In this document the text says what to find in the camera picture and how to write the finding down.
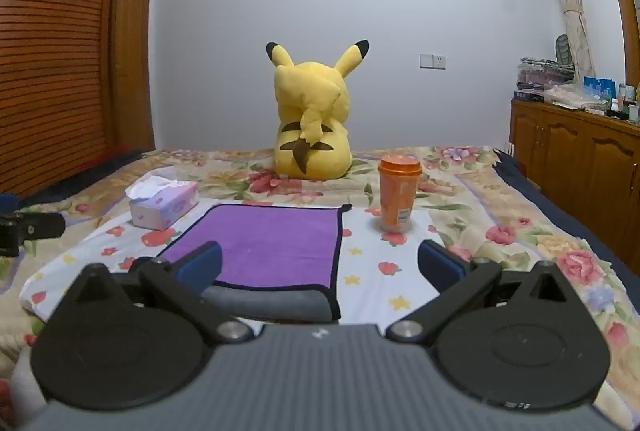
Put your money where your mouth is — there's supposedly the floral bed blanket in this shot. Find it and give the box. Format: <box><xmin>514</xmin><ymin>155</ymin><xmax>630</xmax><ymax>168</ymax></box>
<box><xmin>0</xmin><ymin>146</ymin><xmax>632</xmax><ymax>431</ymax></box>

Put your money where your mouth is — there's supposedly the clear plastic bag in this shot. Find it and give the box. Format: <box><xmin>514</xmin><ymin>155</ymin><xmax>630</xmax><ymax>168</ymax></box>
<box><xmin>542</xmin><ymin>80</ymin><xmax>603</xmax><ymax>110</ymax></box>

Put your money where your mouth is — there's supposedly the purple tissue box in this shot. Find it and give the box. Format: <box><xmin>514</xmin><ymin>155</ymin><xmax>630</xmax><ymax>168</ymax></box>
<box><xmin>125</xmin><ymin>175</ymin><xmax>200</xmax><ymax>232</ymax></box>

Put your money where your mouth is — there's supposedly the wooden door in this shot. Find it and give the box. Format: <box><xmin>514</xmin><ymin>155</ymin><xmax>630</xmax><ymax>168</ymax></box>
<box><xmin>109</xmin><ymin>0</ymin><xmax>157</xmax><ymax>153</ymax></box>

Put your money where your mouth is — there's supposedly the orange lidded cup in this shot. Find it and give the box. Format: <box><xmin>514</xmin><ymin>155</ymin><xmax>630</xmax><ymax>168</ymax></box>
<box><xmin>377</xmin><ymin>154</ymin><xmax>423</xmax><ymax>233</ymax></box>

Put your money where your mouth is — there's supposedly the dark blue bed sheet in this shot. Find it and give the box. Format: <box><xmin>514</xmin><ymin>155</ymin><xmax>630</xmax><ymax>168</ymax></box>
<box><xmin>492</xmin><ymin>148</ymin><xmax>640</xmax><ymax>317</ymax></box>

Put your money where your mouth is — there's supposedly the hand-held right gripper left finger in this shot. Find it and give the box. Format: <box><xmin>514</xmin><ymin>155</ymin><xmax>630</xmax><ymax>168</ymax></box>
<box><xmin>64</xmin><ymin>240</ymin><xmax>255</xmax><ymax>345</ymax></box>

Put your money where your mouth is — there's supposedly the group of small bottles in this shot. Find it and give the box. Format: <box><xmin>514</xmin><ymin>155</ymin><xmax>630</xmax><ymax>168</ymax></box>
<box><xmin>606</xmin><ymin>82</ymin><xmax>640</xmax><ymax>124</ymax></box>

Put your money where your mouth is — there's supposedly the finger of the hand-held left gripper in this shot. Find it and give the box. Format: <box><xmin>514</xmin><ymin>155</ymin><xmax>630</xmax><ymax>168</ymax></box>
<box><xmin>15</xmin><ymin>210</ymin><xmax>67</xmax><ymax>241</ymax></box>

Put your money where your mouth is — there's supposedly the white strawberry print cloth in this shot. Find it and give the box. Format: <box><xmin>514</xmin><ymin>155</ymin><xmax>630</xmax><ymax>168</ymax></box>
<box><xmin>20</xmin><ymin>201</ymin><xmax>451</xmax><ymax>327</ymax></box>

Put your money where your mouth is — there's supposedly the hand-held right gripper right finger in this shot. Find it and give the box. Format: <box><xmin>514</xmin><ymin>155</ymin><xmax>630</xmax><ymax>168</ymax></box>
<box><xmin>384</xmin><ymin>239</ymin><xmax>577</xmax><ymax>345</ymax></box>

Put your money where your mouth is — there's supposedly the purple and grey towel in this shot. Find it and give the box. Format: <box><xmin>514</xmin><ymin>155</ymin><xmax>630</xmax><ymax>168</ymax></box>
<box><xmin>156</xmin><ymin>203</ymin><xmax>354</xmax><ymax>325</ymax></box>

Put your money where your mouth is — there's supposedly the blue printed box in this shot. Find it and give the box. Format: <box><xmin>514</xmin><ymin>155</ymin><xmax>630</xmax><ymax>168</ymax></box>
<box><xmin>583</xmin><ymin>76</ymin><xmax>617</xmax><ymax>101</ymax></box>

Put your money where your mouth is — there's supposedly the yellow plush toy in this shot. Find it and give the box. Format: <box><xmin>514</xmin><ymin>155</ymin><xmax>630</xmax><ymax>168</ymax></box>
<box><xmin>265</xmin><ymin>40</ymin><xmax>371</xmax><ymax>180</ymax></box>

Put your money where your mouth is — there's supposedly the wooden sideboard cabinet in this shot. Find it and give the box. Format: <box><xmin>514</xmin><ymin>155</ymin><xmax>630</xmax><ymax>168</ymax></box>
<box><xmin>508</xmin><ymin>98</ymin><xmax>640</xmax><ymax>233</ymax></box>

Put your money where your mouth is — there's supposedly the wooden louvred wardrobe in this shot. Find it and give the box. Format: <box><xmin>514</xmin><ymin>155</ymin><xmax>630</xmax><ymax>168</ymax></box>
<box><xmin>0</xmin><ymin>0</ymin><xmax>132</xmax><ymax>202</ymax></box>

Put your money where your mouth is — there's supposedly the pile of folded clothes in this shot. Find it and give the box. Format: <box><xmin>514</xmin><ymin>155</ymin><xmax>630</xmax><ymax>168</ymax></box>
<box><xmin>516</xmin><ymin>57</ymin><xmax>576</xmax><ymax>93</ymax></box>

